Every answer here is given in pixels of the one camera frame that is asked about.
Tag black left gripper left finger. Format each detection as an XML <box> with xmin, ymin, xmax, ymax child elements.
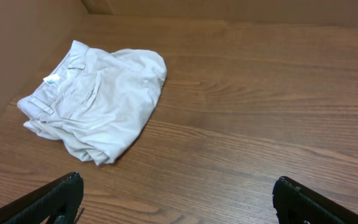
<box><xmin>0</xmin><ymin>172</ymin><xmax>84</xmax><ymax>224</ymax></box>

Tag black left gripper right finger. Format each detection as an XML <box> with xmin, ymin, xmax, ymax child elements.
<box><xmin>272</xmin><ymin>176</ymin><xmax>358</xmax><ymax>224</ymax></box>

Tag beige cotton shorts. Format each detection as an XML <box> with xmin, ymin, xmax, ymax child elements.
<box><xmin>17</xmin><ymin>40</ymin><xmax>167</xmax><ymax>165</ymax></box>

